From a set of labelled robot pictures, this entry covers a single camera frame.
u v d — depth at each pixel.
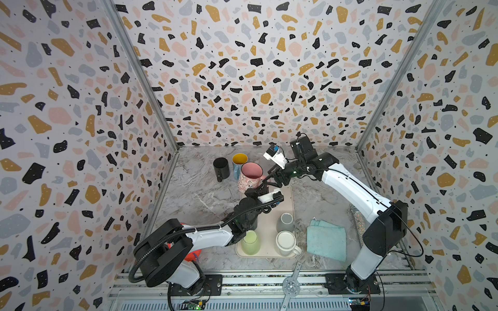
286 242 0.78
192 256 0.75
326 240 0.86
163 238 0.45
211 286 0.73
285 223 0.80
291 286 0.74
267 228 0.90
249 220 0.64
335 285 0.74
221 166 1.02
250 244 0.75
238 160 1.05
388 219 0.43
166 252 0.43
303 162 0.61
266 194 0.71
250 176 0.73
